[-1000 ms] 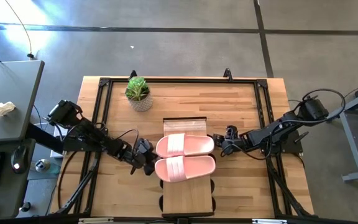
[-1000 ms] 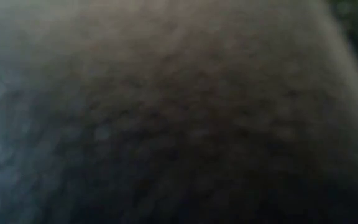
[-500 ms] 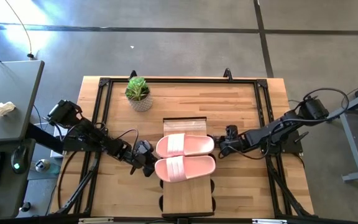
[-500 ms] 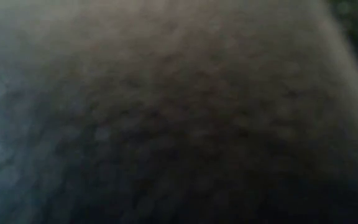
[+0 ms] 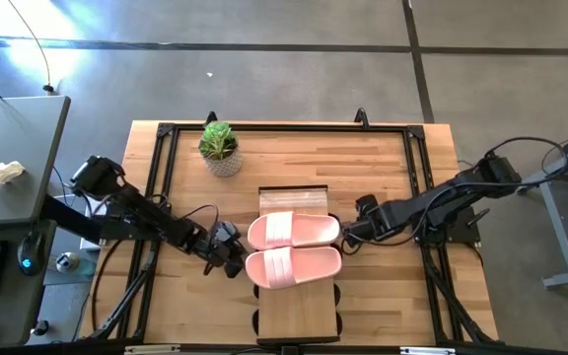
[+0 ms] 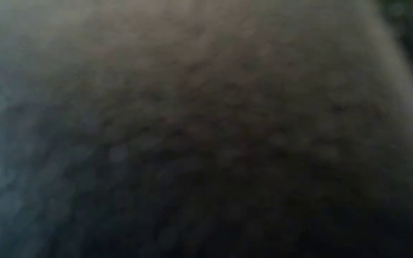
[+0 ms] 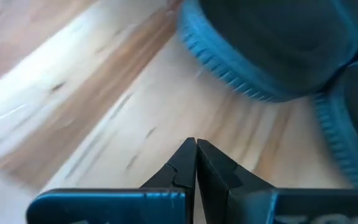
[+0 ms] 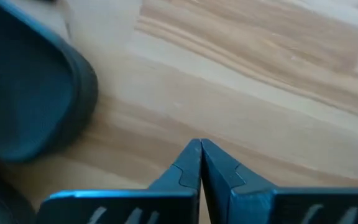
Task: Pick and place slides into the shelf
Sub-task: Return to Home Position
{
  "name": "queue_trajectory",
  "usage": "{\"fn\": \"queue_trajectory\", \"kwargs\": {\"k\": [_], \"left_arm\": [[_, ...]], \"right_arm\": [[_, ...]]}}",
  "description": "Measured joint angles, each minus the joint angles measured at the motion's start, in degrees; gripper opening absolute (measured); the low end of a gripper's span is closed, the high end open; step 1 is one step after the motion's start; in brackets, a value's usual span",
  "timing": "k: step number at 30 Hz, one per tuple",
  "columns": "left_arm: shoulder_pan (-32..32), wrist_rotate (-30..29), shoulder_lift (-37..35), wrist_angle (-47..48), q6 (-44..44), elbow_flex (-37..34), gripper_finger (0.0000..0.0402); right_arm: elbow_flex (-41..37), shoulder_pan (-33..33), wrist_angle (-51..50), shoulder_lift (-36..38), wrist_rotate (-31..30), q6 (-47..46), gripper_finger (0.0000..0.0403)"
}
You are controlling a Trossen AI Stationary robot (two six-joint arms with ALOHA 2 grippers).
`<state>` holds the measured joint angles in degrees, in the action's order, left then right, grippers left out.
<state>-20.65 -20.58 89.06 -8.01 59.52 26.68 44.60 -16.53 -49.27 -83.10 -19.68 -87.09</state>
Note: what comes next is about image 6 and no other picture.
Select grey chunky slide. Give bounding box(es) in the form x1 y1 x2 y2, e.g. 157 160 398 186
0 0 413 258

